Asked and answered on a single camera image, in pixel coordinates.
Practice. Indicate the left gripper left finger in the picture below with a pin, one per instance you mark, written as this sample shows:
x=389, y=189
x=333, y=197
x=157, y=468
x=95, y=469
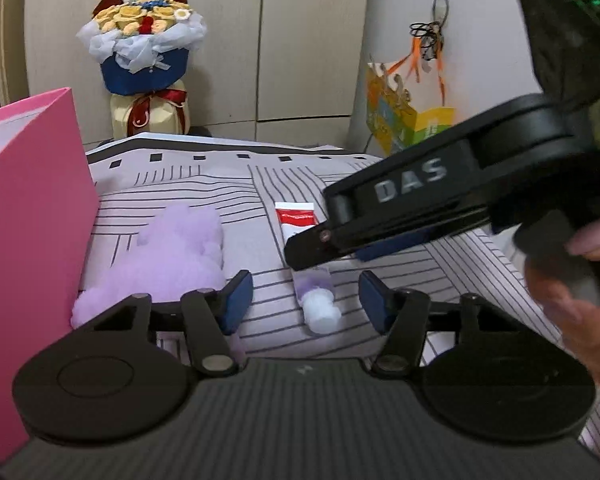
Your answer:
x=233, y=302

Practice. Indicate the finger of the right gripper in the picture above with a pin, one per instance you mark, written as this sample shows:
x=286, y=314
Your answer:
x=313, y=247
x=398, y=243

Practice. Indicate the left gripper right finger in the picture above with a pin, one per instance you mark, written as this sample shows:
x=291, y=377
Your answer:
x=376, y=300

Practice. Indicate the toothpaste tube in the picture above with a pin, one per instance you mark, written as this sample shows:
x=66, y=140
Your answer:
x=313, y=287

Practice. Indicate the purple plush toy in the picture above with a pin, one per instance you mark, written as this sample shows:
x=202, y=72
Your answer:
x=179, y=251

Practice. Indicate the pink storage box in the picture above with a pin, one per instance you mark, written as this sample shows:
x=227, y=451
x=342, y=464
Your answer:
x=48, y=204

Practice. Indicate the right hand pink nails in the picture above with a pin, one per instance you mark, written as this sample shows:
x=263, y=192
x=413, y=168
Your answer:
x=578, y=320

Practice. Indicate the striped bed sheet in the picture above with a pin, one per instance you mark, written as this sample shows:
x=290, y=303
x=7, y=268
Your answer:
x=305, y=407

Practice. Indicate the colourful paper gift bag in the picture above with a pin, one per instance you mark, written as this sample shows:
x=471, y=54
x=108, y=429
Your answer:
x=393, y=120

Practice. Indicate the beige wardrobe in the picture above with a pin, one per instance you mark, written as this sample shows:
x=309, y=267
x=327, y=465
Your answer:
x=280, y=71

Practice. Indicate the flower bouquet blue wrap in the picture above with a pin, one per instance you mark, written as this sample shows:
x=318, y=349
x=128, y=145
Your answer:
x=142, y=48

